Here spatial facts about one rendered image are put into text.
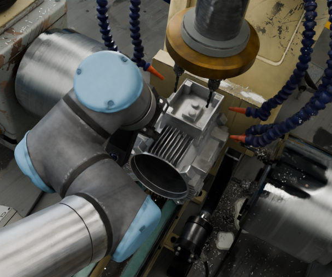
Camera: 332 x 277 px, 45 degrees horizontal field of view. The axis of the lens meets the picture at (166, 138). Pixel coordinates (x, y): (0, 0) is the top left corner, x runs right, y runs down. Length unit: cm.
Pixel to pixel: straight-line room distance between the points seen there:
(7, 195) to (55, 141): 63
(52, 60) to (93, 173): 48
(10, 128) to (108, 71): 65
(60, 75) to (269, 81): 51
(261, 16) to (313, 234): 48
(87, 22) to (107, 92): 109
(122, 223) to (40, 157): 15
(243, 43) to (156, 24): 92
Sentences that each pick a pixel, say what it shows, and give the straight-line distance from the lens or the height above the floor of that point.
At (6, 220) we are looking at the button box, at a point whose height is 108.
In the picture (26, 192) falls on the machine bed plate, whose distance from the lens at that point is 118.
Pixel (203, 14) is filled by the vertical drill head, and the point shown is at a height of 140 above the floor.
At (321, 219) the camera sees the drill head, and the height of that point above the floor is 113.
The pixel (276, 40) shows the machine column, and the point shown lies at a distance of 99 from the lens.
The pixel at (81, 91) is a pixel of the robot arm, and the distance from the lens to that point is 56.
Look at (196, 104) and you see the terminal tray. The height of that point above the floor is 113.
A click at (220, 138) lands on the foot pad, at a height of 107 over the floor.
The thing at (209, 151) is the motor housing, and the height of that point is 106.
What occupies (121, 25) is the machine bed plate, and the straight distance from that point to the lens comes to 163.
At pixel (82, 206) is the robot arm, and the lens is 49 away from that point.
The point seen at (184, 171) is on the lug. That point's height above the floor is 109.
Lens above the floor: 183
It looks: 54 degrees down
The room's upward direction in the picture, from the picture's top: 11 degrees clockwise
